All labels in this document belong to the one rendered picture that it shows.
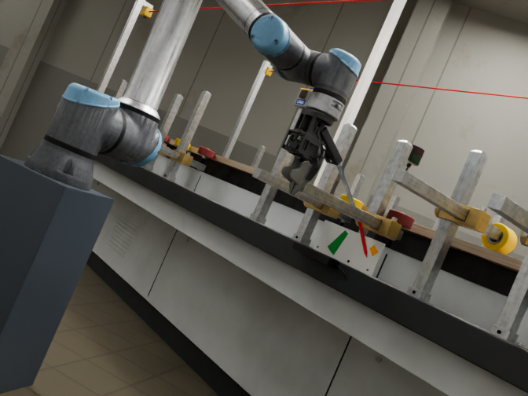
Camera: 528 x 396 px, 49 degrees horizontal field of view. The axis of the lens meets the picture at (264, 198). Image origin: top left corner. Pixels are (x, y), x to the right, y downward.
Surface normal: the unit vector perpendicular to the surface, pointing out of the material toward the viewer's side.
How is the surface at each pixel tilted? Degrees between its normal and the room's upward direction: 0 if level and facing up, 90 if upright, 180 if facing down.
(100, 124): 90
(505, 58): 90
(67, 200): 90
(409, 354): 90
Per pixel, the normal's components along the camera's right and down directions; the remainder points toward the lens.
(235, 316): -0.72, -0.33
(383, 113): -0.25, -0.13
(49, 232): 0.88, 0.38
